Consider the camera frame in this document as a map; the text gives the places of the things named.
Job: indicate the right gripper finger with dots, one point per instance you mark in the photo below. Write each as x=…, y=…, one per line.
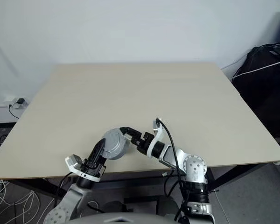
x=130, y=131
x=135, y=141

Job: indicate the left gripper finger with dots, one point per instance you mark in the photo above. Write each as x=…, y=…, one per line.
x=98, y=150

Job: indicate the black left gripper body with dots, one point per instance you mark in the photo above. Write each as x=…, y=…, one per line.
x=93, y=168

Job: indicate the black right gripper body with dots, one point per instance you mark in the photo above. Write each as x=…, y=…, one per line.
x=142, y=144

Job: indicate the silver motor cover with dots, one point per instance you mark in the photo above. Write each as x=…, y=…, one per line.
x=113, y=140

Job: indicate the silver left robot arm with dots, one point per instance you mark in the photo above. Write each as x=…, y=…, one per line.
x=70, y=198

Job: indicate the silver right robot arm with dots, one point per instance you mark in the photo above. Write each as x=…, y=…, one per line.
x=193, y=168

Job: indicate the dark rounded shape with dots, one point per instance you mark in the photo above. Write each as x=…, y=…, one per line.
x=166, y=203
x=114, y=207

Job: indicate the black rectangular base block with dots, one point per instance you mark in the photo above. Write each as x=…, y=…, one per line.
x=140, y=201

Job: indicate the silver robot torso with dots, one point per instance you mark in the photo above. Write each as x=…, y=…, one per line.
x=121, y=219

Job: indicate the black power adapter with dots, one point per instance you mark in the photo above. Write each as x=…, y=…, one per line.
x=20, y=101

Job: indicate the black bag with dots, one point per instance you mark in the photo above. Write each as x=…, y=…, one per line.
x=261, y=98

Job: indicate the white table corner bumper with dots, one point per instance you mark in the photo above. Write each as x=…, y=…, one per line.
x=277, y=163

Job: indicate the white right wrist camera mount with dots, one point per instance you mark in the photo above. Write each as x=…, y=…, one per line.
x=157, y=130

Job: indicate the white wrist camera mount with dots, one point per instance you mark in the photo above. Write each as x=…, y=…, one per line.
x=73, y=162
x=157, y=130

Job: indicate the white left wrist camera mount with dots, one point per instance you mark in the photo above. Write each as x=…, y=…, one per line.
x=73, y=162

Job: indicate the black metal table frame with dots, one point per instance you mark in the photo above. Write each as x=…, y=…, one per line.
x=214, y=179

